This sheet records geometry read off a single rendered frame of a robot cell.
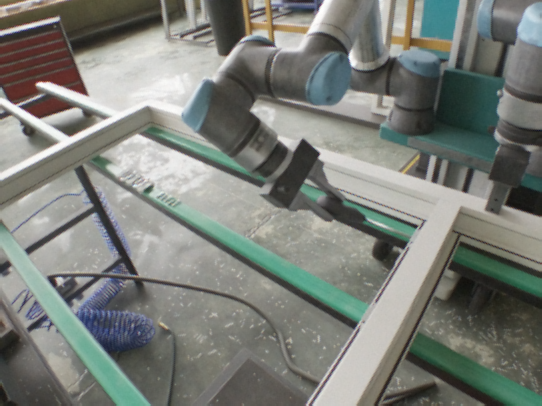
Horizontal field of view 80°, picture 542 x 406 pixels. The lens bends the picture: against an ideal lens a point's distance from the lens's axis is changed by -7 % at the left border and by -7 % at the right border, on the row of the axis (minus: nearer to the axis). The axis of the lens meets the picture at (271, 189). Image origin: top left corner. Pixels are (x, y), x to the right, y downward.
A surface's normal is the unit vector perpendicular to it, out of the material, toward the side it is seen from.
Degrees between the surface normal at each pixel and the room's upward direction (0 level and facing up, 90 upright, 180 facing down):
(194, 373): 0
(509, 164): 90
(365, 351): 0
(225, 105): 55
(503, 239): 90
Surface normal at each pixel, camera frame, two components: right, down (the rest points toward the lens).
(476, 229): -0.62, 0.53
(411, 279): -0.10, -0.79
